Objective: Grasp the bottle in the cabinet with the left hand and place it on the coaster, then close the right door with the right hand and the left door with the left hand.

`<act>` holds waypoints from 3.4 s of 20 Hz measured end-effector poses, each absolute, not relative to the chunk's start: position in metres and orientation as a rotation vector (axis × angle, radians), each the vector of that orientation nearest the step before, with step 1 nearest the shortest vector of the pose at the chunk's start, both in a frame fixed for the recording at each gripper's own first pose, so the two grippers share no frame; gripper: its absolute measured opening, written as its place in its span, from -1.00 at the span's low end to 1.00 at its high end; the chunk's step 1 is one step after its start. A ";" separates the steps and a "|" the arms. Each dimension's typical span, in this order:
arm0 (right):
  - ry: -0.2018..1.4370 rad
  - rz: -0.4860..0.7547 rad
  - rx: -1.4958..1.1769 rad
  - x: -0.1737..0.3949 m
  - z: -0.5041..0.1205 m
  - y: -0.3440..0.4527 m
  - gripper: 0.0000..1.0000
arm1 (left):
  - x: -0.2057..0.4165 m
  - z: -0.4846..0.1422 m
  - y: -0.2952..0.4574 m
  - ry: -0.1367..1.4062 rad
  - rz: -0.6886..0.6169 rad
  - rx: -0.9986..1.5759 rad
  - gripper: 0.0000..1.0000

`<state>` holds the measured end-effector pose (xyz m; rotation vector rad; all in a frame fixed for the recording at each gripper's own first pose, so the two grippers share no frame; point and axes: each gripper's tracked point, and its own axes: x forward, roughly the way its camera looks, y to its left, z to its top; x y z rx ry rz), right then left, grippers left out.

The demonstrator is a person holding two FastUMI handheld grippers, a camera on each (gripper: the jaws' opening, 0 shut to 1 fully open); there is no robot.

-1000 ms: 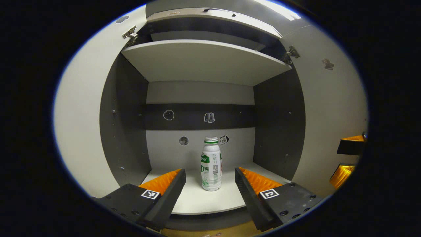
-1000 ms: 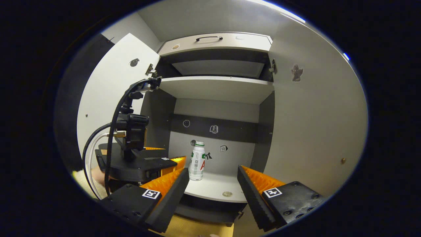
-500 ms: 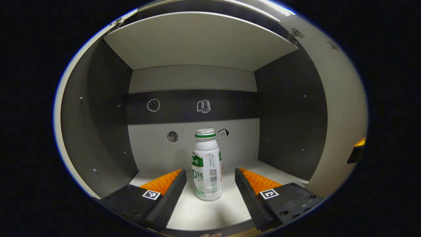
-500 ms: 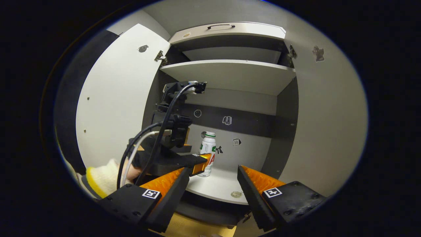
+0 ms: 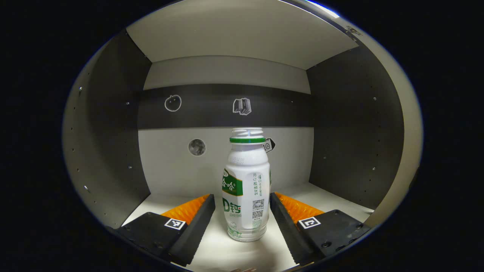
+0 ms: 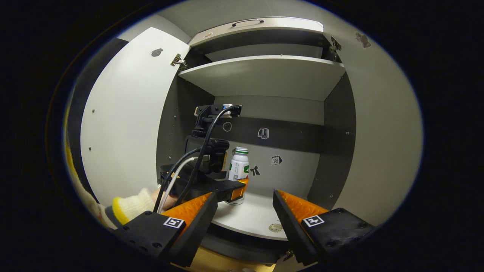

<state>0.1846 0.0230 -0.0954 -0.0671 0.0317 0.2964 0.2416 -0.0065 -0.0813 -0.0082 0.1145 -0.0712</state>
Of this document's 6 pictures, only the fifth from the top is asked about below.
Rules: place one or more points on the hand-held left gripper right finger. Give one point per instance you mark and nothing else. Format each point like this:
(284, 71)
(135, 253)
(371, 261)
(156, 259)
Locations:
(287, 230)

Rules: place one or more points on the white cabinet shelf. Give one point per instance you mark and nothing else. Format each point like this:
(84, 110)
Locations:
(242, 34)
(325, 196)

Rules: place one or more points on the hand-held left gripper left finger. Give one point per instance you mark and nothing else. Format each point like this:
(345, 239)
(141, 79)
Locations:
(194, 230)

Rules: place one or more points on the white bottle with green label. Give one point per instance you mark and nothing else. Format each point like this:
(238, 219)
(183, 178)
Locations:
(245, 181)

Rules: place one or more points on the metal door hinge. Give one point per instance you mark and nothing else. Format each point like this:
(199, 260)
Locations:
(353, 31)

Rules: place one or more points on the ceiling light strip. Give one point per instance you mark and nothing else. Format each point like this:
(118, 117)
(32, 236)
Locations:
(325, 9)

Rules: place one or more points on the grey and white cabinet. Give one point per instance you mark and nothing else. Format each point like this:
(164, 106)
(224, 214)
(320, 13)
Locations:
(170, 170)

